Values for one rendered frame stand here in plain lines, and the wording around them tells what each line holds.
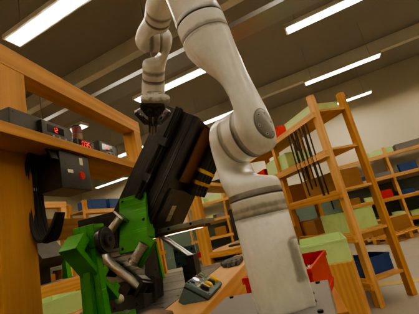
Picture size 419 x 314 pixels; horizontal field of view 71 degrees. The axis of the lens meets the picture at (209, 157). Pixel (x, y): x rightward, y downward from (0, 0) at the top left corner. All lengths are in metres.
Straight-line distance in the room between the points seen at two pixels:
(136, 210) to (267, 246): 0.75
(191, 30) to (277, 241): 0.38
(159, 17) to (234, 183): 0.50
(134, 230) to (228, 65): 0.76
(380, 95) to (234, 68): 9.93
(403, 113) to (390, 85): 0.96
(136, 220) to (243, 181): 0.71
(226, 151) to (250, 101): 0.09
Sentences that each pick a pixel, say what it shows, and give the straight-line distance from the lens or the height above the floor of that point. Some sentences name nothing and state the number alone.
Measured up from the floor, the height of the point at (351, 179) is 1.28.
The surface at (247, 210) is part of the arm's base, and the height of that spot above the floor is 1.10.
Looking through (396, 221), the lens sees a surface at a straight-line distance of 7.98.
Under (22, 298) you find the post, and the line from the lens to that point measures 1.19.
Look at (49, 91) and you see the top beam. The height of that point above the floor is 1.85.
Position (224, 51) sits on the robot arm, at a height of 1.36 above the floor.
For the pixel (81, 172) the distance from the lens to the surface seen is 1.31.
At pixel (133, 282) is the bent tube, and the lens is 1.05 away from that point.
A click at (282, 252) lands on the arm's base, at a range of 0.47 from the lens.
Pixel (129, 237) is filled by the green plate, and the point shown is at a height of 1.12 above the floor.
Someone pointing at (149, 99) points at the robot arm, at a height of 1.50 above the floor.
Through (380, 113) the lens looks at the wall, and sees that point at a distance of 10.24.
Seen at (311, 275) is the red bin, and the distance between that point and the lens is 0.91.
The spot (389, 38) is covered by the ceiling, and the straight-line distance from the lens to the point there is 8.76.
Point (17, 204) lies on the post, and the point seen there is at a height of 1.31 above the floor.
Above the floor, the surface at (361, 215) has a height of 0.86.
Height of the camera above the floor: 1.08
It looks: 14 degrees up
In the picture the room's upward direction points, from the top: 13 degrees counter-clockwise
